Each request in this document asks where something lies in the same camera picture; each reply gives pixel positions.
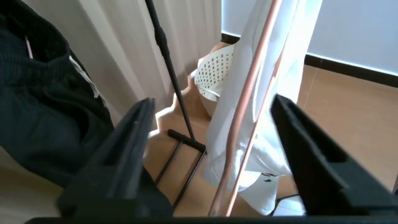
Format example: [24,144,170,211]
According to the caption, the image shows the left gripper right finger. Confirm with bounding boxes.
[270,94,398,217]

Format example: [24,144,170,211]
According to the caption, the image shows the black clothes rack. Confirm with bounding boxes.
[144,0,208,211]

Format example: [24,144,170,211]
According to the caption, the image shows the black shorts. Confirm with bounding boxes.
[0,0,174,218]

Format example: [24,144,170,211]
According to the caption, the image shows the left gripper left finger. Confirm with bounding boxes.
[57,98,156,218]

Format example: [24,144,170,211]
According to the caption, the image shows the white laundry basket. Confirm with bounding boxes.
[191,43,237,118]

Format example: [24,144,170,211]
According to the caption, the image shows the white garment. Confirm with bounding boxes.
[201,0,324,216]

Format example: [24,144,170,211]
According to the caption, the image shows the beige curtain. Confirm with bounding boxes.
[21,0,223,125]

